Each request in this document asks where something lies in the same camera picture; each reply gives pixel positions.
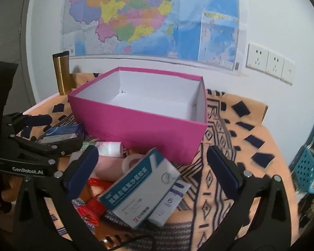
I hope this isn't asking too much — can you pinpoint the blue and white medicine box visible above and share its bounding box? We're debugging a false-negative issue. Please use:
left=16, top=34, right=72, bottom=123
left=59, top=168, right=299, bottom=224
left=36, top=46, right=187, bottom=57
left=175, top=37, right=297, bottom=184
left=98, top=148, right=181, bottom=229

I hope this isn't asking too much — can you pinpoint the blue perforated storage rack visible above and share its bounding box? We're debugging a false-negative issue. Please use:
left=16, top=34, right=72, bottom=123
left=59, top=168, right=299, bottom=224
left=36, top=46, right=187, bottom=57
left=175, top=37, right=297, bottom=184
left=289, top=108, right=314, bottom=196

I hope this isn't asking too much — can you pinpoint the red plastic clip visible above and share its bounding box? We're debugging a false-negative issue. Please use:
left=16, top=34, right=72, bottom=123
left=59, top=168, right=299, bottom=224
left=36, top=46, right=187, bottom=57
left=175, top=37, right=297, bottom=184
left=77, top=177, right=108, bottom=227

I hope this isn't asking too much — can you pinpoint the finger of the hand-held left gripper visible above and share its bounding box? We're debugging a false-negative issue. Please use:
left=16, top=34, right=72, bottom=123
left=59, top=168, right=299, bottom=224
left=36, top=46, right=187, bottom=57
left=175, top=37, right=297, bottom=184
left=9, top=134, right=85, bottom=163
left=1, top=112, right=53, bottom=136

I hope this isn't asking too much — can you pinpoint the pink lotion tube green print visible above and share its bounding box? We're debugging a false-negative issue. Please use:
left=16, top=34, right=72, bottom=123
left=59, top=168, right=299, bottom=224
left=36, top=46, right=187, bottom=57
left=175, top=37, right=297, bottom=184
left=93, top=141, right=124, bottom=158

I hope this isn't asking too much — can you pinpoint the orange patterned tablecloth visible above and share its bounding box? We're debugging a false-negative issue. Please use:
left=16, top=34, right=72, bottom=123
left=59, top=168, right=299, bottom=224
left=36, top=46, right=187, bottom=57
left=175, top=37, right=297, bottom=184
left=16, top=72, right=291, bottom=251

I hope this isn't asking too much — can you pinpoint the small white medicine box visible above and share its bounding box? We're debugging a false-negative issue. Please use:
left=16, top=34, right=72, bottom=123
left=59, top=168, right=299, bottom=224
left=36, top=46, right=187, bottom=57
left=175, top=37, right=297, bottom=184
left=149, top=179, right=191, bottom=227

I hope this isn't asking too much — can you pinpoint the colourful wall map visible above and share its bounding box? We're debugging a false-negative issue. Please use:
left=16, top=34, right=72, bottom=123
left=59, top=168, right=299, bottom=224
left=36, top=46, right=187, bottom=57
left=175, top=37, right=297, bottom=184
left=61, top=0, right=248, bottom=77

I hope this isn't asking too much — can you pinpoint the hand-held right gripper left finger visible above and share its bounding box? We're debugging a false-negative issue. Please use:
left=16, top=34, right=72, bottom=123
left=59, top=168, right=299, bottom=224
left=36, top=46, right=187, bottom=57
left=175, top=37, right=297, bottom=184
left=12, top=145, right=105, bottom=251

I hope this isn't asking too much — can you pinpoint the gold cylindrical bottle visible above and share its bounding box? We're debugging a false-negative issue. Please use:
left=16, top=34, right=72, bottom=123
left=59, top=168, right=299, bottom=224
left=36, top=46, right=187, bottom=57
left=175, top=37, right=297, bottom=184
left=52, top=51, right=74, bottom=96

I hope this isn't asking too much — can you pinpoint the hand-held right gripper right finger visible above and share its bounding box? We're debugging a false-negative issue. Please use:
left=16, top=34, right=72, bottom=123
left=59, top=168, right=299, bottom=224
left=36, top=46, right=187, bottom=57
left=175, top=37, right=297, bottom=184
left=199, top=145, right=301, bottom=251

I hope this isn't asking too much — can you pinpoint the white tape roll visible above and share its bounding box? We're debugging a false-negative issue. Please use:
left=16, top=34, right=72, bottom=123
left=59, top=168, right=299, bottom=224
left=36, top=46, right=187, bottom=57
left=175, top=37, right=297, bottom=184
left=122, top=154, right=144, bottom=174

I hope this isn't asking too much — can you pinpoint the plain pink tube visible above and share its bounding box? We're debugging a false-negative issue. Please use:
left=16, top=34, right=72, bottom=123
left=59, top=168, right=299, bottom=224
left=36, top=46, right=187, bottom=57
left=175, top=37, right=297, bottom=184
left=90, top=155, right=129, bottom=182

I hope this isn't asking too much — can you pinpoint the white wall socket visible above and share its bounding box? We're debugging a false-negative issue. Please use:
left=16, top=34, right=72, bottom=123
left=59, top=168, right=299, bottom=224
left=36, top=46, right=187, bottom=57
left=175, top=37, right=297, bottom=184
left=265, top=51, right=286, bottom=79
left=281, top=58, right=296, bottom=85
left=246, top=42, right=269, bottom=72

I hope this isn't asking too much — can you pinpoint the dark blue medicine box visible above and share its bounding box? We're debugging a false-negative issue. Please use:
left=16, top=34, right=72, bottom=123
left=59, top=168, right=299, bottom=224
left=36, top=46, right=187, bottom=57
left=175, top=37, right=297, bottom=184
left=39, top=124, right=85, bottom=144

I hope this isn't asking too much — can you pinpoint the pink cardboard box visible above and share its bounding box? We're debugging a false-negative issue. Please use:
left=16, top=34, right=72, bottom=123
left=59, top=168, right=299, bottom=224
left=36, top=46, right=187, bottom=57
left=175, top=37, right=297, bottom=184
left=67, top=67, right=208, bottom=165

